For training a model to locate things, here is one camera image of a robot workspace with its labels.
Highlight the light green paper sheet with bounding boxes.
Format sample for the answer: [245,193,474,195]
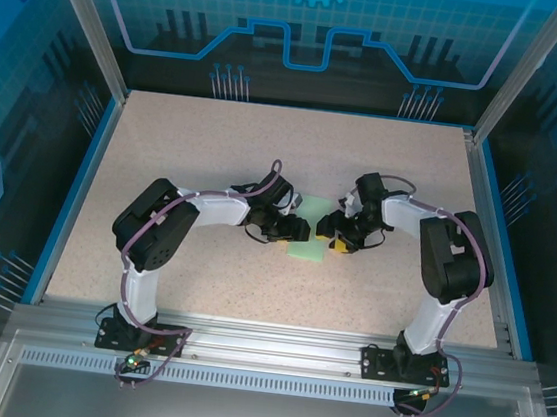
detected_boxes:
[285,192,335,264]

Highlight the aluminium frame post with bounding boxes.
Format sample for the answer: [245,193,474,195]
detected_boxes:
[469,0,557,154]
[24,0,141,105]

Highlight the aluminium mounting rail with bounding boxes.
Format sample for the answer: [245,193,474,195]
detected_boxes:
[6,290,545,401]

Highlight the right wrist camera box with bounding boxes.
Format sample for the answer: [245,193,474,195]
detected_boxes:
[338,189,363,218]

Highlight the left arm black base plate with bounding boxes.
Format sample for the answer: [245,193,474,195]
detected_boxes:
[94,316,189,359]

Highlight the blue table side border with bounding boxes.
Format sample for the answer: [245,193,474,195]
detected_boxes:
[452,138,557,364]
[19,88,127,314]

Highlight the cable connector with green light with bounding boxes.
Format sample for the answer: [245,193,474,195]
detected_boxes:
[405,382,441,404]
[119,344,152,372]

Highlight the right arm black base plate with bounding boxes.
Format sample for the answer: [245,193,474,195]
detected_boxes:
[358,342,454,389]

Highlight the slotted grey cable duct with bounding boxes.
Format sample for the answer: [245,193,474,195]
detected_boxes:
[18,345,398,408]

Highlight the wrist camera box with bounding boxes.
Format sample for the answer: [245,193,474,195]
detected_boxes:
[338,189,363,218]
[285,190,307,218]

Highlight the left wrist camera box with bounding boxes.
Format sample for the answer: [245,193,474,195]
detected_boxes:
[285,190,307,218]

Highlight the aluminium table side rail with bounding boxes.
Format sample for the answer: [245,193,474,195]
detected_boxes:
[436,128,543,360]

